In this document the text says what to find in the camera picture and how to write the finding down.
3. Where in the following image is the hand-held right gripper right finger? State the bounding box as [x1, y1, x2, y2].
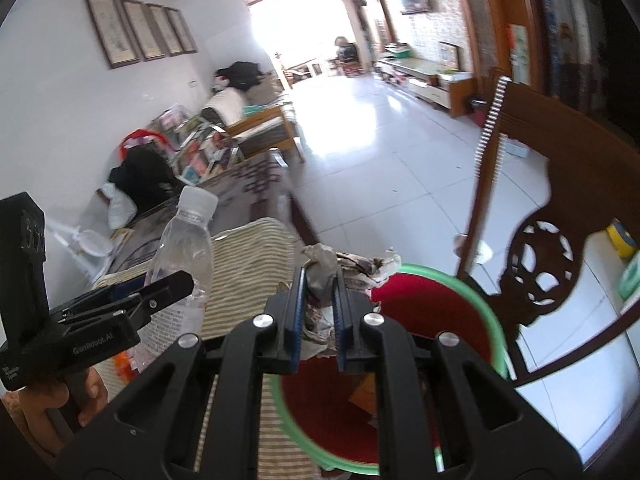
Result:
[332, 279, 585, 480]

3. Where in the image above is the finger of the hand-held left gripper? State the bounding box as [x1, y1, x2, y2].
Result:
[60, 270, 195, 332]
[95, 279, 147, 298]

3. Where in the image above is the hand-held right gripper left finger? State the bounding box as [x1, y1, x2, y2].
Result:
[55, 265, 307, 480]

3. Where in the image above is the clear plastic water bottle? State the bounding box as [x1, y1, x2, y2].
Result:
[132, 186, 219, 376]

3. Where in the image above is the newspaper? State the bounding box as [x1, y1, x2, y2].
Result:
[299, 242, 404, 361]

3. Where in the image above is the red bin with green rim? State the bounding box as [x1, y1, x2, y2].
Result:
[270, 263, 512, 477]

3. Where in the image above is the person's left hand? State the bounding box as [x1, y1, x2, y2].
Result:
[10, 367, 109, 456]

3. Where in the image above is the white round plastic object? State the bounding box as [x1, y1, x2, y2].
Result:
[47, 225, 109, 262]

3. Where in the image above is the orange packet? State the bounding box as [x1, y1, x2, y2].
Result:
[113, 352, 139, 379]

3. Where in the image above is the beige striped table cloth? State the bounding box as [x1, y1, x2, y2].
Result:
[92, 217, 322, 480]

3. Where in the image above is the white plastic bag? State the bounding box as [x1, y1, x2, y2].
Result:
[97, 182, 139, 229]

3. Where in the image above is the black cloth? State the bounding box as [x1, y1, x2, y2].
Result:
[108, 148, 177, 216]

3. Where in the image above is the pile of magazines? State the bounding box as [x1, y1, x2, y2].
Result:
[149, 104, 247, 187]

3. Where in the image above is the red plastic bag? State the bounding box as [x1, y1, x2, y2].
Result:
[122, 129, 174, 154]

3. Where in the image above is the white paper scrap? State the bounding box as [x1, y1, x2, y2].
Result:
[452, 234, 494, 264]

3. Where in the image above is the wooden sofa bench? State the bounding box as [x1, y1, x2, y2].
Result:
[200, 74, 307, 164]

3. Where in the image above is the white cushion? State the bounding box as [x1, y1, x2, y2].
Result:
[202, 88, 247, 127]

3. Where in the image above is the black bag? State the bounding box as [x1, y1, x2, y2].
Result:
[216, 61, 266, 92]

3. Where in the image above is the white ribbed strip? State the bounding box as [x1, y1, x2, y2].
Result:
[472, 76, 511, 177]

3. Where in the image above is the light blue box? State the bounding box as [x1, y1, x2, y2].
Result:
[499, 137, 531, 157]

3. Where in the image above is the low television cabinet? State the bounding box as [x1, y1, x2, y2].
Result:
[375, 55, 477, 119]

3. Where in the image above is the small framed picture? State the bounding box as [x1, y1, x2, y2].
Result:
[438, 41, 461, 72]

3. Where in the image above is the green plastic item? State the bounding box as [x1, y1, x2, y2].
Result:
[618, 252, 640, 302]

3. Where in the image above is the carved dark wooden chair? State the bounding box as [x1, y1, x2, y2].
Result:
[455, 67, 640, 391]

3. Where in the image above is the yellow plastic container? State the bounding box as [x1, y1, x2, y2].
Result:
[606, 218, 639, 260]

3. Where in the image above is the large framed wall scroll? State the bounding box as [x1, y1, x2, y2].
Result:
[84, 0, 143, 70]

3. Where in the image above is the small framed wall scroll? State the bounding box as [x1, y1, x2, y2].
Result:
[165, 7, 198, 55]

